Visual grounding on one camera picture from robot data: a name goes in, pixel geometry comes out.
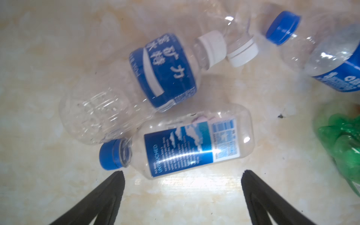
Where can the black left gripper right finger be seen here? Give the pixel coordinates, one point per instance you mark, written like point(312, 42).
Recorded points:
point(264, 203)

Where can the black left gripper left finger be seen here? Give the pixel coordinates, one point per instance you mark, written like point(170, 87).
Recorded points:
point(101, 205)

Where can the green Sprite bottle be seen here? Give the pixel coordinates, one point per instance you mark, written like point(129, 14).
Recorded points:
point(339, 134)

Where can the clear ribbed bottle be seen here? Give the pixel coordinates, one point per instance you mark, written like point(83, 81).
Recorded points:
point(225, 31)

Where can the clear bottle blue cap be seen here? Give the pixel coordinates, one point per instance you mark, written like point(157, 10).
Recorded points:
point(175, 143)

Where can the clear bottle blue label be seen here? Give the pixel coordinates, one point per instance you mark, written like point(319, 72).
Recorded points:
point(117, 98)

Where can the clear Pepsi bottle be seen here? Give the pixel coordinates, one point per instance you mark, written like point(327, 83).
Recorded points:
point(321, 45)

